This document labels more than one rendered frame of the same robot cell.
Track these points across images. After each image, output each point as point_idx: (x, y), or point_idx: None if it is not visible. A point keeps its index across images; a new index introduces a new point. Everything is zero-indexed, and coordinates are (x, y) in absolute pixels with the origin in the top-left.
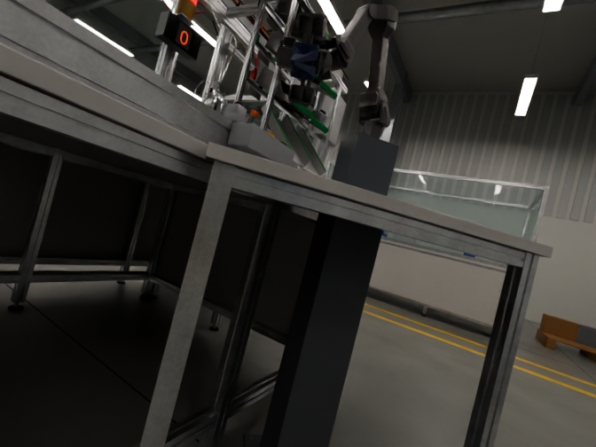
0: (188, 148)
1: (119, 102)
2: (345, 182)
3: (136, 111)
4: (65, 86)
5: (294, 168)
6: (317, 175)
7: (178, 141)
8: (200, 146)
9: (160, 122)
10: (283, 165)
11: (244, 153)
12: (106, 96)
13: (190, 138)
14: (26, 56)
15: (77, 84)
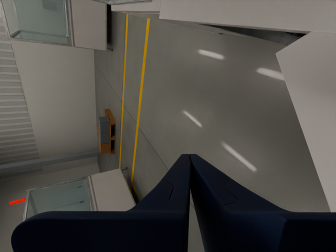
0: (283, 31)
1: (211, 23)
2: None
3: (221, 24)
4: (196, 22)
5: (316, 169)
6: (330, 209)
7: (266, 29)
8: (297, 31)
9: (239, 25)
10: (309, 151)
11: (290, 96)
12: (205, 22)
13: (275, 29)
14: (181, 20)
15: (196, 22)
